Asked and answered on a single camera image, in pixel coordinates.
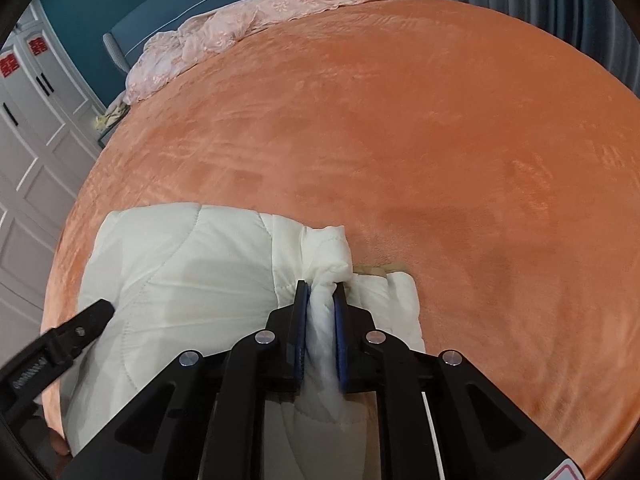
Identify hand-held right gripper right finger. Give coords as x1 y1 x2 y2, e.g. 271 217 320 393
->
332 282 588 480

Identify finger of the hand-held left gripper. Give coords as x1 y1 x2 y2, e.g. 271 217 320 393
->
39 299 115 367

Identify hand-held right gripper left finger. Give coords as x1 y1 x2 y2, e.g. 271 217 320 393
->
60 280 313 480

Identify white quilted coat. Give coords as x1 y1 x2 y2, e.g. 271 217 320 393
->
62 203 427 461

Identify dark nightstand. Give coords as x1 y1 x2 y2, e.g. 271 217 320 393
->
95 91 128 148

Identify white panelled wardrobe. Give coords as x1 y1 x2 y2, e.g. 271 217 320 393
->
0 0 108 331

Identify yellowish cloth bundle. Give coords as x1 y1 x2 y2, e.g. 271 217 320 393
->
96 102 126 129

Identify orange plush blanket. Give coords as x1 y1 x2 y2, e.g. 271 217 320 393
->
40 0 640 480

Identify pink lace bedspread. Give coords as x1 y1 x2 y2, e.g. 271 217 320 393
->
124 0 431 106

